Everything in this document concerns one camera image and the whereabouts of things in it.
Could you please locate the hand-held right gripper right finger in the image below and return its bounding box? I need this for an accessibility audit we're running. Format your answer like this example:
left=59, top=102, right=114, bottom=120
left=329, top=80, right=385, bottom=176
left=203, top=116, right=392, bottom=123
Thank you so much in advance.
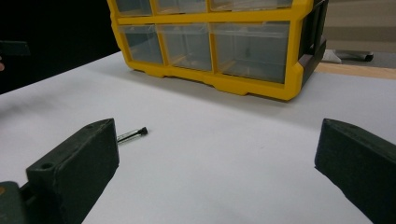
left=314, top=118, right=396, bottom=224

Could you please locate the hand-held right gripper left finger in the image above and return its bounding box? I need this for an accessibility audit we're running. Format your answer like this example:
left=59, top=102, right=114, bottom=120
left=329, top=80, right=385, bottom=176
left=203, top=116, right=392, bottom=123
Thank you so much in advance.
left=25, top=118, right=120, bottom=224

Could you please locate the black-headed silver screw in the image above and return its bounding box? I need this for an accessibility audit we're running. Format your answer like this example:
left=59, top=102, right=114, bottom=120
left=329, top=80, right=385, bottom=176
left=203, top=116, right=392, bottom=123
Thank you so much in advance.
left=117, top=126, right=149, bottom=145

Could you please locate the clear plastic drawer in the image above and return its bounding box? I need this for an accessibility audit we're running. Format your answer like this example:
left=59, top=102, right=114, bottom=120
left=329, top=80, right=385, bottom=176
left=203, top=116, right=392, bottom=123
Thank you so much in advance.
left=119, top=23, right=165, bottom=65

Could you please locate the yellow and black drawer cabinet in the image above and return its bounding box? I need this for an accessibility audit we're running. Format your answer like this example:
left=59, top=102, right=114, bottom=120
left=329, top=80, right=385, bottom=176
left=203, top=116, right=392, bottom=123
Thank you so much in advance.
left=106, top=0, right=330, bottom=102

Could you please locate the wooden furniture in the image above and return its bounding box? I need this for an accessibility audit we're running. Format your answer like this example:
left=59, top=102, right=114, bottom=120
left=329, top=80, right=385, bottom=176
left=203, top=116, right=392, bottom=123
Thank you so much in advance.
left=324, top=0, right=396, bottom=53

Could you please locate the set of clear cabinet drawers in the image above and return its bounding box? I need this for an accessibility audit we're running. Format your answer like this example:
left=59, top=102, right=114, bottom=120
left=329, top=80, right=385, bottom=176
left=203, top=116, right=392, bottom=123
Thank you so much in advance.
left=115, top=0, right=293, bottom=85

